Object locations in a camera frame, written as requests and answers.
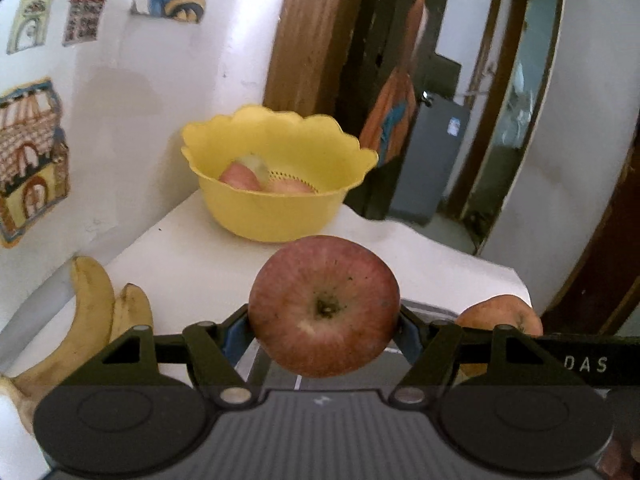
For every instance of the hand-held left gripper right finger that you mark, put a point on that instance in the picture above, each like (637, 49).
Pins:
(410, 341)

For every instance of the wooden door frame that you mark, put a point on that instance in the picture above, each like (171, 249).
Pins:
(300, 35)

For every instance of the yellow plastic bowl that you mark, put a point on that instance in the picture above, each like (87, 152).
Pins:
(270, 215)

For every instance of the large red apple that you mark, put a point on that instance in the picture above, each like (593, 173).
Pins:
(325, 285)

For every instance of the small orange-red apple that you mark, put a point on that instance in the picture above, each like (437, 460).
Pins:
(500, 315)

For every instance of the white printed tablecloth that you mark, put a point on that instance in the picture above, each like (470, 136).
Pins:
(200, 270)

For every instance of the red apple with green patch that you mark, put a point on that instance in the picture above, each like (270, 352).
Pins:
(237, 176)

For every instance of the dark brown wooden door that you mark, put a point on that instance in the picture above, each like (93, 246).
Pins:
(600, 270)

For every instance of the orange hanging garment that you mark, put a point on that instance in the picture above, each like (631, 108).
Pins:
(395, 110)

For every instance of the colourful house drawings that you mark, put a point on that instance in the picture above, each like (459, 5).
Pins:
(30, 160)

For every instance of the person's right hand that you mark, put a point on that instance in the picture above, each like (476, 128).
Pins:
(622, 460)

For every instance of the yellow banana bunch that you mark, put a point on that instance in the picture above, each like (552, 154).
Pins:
(92, 300)

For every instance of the dark grey cabinet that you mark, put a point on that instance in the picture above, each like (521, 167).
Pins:
(435, 160)

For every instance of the pale red apple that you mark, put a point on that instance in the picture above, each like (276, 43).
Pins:
(290, 188)

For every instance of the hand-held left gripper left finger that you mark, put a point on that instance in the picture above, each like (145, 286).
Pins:
(235, 337)

